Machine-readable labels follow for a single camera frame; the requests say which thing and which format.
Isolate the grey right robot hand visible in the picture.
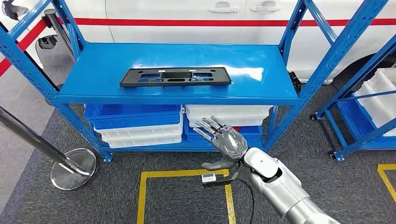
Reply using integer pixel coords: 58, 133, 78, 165
193, 116, 249, 172

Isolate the black plastic panel part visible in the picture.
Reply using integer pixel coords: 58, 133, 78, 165
120, 67, 232, 88

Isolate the blue metal shelf rack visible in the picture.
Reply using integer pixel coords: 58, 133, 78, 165
0, 0, 389, 163

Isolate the yellow floor tape square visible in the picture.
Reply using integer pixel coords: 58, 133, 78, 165
377, 163, 396, 204
136, 168, 237, 224

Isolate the blue rack on casters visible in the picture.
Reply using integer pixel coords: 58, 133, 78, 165
311, 34, 396, 162

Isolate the white car red stripe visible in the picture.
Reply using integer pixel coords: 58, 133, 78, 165
0, 0, 396, 84

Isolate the chrome stanchion with round base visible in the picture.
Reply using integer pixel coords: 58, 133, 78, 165
0, 105, 99, 191

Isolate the black pole stanchion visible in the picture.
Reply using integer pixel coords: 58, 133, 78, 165
0, 22, 64, 106

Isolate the red barrier belt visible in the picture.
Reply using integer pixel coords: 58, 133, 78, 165
0, 20, 48, 77

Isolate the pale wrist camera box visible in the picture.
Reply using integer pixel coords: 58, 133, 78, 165
201, 173, 217, 185

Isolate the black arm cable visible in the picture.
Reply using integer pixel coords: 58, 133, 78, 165
230, 177, 255, 224

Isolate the chrome stanchion post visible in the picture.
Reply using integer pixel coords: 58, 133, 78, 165
42, 8, 77, 63

